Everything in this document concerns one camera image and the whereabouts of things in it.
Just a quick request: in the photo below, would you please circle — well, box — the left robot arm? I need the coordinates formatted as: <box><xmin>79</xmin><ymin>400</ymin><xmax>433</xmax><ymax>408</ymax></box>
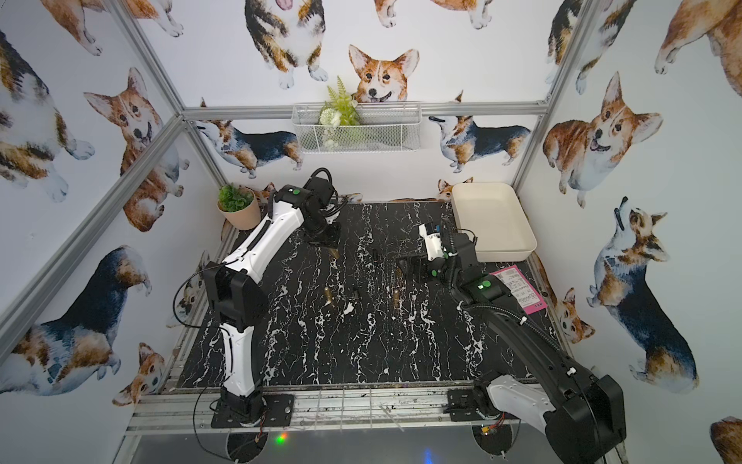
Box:
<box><xmin>202</xmin><ymin>167</ymin><xmax>344</xmax><ymax>414</ymax></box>

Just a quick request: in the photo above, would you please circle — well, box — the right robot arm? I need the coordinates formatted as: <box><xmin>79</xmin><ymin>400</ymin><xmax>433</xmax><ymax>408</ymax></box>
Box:
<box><xmin>398</xmin><ymin>223</ymin><xmax>627</xmax><ymax>463</ymax></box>

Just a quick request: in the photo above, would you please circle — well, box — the cream rectangular tray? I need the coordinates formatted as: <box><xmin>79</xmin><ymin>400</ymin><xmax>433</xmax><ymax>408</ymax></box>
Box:
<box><xmin>451</xmin><ymin>182</ymin><xmax>537</xmax><ymax>263</ymax></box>

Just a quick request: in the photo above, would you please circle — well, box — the pink card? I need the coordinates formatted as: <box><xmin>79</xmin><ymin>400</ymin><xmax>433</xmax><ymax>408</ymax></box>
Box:
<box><xmin>493</xmin><ymin>265</ymin><xmax>548</xmax><ymax>314</ymax></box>

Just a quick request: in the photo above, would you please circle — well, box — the potted green plant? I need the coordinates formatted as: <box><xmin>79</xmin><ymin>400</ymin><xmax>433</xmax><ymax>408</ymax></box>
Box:
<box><xmin>218</xmin><ymin>184</ymin><xmax>261</xmax><ymax>231</ymax></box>

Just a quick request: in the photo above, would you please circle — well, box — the green fern with white flower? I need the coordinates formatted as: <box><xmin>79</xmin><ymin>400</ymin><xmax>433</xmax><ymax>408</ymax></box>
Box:
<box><xmin>319</xmin><ymin>77</ymin><xmax>361</xmax><ymax>150</ymax></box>

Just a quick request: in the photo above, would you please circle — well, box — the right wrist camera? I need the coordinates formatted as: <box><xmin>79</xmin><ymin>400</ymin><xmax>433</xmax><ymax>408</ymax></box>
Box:
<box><xmin>419</xmin><ymin>222</ymin><xmax>446</xmax><ymax>261</ymax></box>

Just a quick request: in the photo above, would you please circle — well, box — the white wire basket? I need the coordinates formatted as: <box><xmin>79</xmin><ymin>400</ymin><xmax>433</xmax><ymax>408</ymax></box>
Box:
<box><xmin>292</xmin><ymin>102</ymin><xmax>422</xmax><ymax>154</ymax></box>

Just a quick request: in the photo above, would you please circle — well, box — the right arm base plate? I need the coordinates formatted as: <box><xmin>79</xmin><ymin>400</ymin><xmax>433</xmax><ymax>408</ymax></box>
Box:
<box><xmin>444</xmin><ymin>387</ymin><xmax>516</xmax><ymax>421</ymax></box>

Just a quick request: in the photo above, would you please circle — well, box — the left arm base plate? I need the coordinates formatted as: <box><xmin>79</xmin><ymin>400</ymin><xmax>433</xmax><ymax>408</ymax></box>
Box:
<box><xmin>211</xmin><ymin>392</ymin><xmax>295</xmax><ymax>429</ymax></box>

